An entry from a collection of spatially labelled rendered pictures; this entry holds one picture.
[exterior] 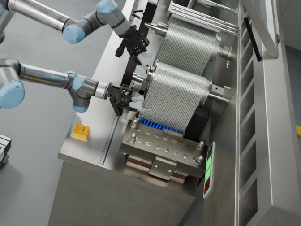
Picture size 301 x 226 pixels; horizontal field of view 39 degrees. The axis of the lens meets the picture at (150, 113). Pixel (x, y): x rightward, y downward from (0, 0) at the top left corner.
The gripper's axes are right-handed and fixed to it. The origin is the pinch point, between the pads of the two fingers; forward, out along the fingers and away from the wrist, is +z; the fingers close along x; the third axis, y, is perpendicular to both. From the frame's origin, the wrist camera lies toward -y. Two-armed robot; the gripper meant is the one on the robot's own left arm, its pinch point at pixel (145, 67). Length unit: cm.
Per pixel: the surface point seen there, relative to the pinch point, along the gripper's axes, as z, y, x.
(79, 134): 7.6, -39.2, -19.8
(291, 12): 161, 30, 299
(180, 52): 9.1, 10.6, 17.2
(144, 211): 55, -31, -32
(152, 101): 14.0, -4.0, -6.6
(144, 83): 7.6, -6.0, 0.6
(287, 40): 191, 13, 299
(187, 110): 25.8, 7.7, -6.6
